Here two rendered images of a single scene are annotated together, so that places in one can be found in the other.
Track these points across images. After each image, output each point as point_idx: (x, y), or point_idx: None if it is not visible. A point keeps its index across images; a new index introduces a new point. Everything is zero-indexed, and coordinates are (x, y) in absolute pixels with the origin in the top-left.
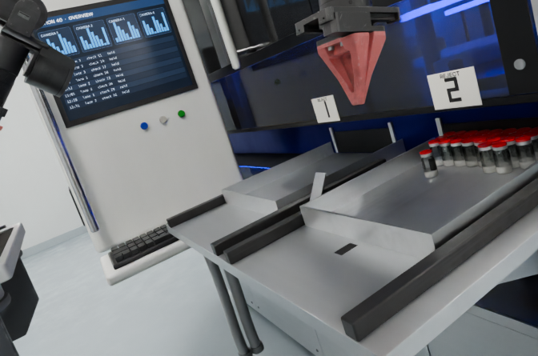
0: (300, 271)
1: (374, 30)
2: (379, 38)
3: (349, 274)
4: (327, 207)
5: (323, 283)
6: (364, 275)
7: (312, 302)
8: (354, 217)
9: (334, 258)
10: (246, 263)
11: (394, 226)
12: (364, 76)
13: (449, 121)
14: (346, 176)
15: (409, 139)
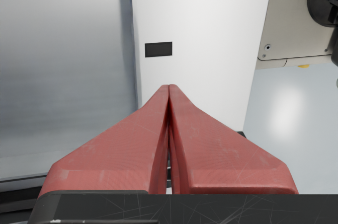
0: (220, 53)
1: (141, 197)
2: (103, 160)
3: None
4: None
5: (227, 8)
6: None
7: None
8: (138, 65)
9: (181, 44)
10: (233, 121)
11: None
12: (177, 103)
13: None
14: (23, 206)
15: None
